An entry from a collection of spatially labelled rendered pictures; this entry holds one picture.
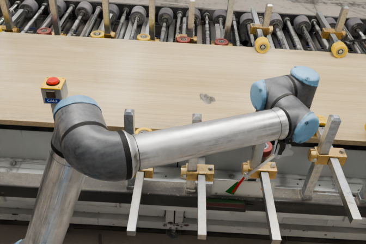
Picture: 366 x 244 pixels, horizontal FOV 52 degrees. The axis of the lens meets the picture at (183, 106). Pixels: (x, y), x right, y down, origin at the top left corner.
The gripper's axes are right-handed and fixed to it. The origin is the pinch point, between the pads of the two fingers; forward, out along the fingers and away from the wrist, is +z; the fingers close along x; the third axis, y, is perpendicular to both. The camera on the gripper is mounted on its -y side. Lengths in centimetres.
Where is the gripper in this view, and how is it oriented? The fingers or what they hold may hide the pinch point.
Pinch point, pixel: (275, 156)
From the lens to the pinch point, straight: 144.6
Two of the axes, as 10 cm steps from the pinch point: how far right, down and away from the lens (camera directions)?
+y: 10.0, 0.6, 0.1
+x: 0.3, -6.1, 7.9
